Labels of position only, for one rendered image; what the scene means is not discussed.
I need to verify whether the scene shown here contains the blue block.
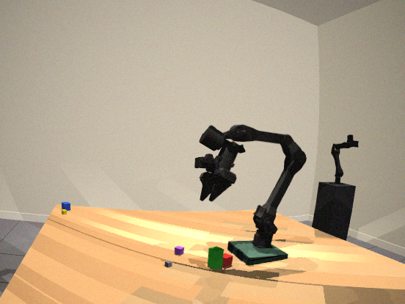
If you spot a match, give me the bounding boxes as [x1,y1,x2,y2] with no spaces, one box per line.
[62,202,70,211]

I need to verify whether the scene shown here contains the small purple cube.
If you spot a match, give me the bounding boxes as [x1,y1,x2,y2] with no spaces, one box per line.
[174,245,184,255]

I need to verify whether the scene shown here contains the red block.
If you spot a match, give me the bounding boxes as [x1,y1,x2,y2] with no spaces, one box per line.
[222,253,233,267]

